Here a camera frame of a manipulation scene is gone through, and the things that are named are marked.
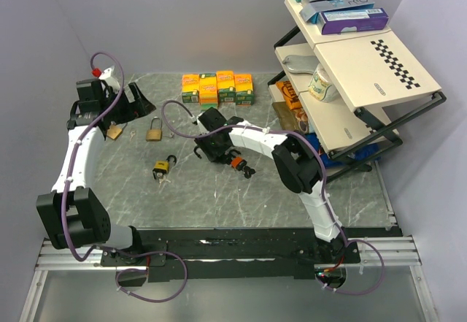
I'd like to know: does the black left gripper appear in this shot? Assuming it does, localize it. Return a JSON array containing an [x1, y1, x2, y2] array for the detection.
[[101, 82, 155, 125]]

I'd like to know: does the large brass padlock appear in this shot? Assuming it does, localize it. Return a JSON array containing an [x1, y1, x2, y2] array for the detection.
[[145, 117, 163, 142]]

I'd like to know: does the black padlock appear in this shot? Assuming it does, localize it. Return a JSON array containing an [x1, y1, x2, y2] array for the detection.
[[193, 145, 203, 159]]

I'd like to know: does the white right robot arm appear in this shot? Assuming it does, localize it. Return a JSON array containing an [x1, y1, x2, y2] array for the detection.
[[193, 107, 349, 262]]

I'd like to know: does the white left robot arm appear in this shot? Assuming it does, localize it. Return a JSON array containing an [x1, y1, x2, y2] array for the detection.
[[36, 79, 155, 265]]

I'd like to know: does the orange padlock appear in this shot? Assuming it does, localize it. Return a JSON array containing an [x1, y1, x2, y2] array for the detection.
[[227, 149, 256, 179]]

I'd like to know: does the orange sponge pack stack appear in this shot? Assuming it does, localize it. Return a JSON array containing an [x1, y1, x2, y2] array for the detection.
[[181, 71, 255, 110]]

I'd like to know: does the yellow padlock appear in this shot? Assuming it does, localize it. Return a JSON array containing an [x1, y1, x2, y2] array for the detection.
[[153, 155, 177, 185]]

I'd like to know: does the brown snack bag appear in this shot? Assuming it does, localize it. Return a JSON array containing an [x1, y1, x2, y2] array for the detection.
[[272, 101, 314, 134]]

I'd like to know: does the orange snack bag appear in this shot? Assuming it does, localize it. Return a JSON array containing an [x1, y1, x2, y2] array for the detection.
[[275, 81, 303, 110]]

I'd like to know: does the silver foil pouch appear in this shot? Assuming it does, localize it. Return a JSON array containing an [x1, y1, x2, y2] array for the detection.
[[282, 55, 320, 74]]

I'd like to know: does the cream tiered shelf rack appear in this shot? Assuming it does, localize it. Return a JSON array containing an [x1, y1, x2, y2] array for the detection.
[[268, 0, 447, 182]]

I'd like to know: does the blue bag under shelf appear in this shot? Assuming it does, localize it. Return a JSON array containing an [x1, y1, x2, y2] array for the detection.
[[305, 133, 379, 169]]

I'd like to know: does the grey R.O.C.S. toothpaste box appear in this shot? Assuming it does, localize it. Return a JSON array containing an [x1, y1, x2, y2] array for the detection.
[[299, 0, 374, 23]]

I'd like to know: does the purple toothpaste box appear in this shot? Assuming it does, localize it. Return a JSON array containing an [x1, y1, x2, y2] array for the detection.
[[317, 8, 389, 35]]

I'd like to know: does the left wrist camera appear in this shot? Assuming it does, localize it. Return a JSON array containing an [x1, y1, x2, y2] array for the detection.
[[91, 66, 121, 90]]

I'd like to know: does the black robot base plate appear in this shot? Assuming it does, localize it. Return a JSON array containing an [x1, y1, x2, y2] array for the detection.
[[98, 226, 402, 288]]

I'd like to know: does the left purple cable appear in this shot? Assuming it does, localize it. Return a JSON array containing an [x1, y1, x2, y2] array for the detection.
[[61, 51, 188, 304]]

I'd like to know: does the purple cable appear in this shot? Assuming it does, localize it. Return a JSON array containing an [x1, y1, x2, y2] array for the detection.
[[161, 99, 386, 296], [61, 51, 188, 304]]

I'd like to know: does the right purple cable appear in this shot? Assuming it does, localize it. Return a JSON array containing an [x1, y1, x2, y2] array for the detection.
[[161, 99, 386, 296]]

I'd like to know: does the aluminium rail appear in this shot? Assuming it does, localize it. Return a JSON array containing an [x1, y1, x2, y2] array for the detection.
[[20, 237, 438, 321]]

